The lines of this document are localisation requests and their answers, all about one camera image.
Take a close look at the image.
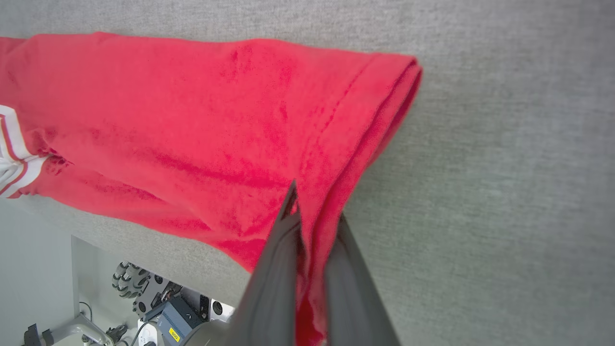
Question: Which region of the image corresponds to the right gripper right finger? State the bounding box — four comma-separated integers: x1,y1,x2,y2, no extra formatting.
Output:
324,214,402,346

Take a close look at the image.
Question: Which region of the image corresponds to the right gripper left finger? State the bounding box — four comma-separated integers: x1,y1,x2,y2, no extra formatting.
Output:
229,180,305,346

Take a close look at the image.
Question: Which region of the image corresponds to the red and white jersey shirt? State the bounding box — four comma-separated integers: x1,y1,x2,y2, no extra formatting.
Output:
0,31,423,346

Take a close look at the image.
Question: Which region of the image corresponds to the black box with yellow label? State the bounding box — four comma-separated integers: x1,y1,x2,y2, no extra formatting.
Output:
157,297,205,345

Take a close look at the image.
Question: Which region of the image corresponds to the black mecanum wheel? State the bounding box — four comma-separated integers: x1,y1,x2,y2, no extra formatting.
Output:
112,261,151,299

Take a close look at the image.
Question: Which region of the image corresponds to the grey fabric sofa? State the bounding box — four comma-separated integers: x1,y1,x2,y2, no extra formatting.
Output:
0,0,615,346

